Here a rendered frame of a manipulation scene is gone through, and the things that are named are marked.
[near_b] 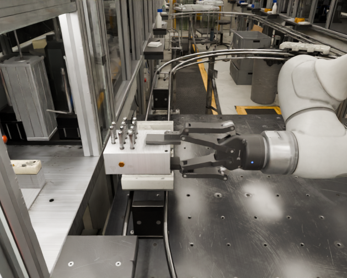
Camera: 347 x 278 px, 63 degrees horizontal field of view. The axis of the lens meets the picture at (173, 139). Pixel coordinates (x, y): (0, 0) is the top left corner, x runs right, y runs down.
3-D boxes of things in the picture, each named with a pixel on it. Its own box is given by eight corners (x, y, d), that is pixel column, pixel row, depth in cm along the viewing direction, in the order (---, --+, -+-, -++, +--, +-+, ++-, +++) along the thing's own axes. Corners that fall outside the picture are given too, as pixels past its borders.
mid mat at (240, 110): (314, 148, 258) (315, 147, 257) (255, 148, 258) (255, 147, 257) (278, 106, 345) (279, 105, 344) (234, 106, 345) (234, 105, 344)
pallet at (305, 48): (277, 55, 238) (279, 43, 233) (281, 52, 248) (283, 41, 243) (325, 61, 221) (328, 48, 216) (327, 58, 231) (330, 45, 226)
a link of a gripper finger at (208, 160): (229, 148, 60) (230, 153, 61) (178, 159, 61) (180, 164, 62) (233, 158, 56) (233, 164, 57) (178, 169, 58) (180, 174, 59)
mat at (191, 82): (233, 146, 261) (233, 145, 261) (169, 146, 261) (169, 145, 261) (193, 36, 771) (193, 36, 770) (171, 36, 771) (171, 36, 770)
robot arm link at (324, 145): (283, 185, 60) (274, 132, 66) (355, 186, 60) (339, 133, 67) (304, 166, 51) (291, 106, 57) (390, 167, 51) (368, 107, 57)
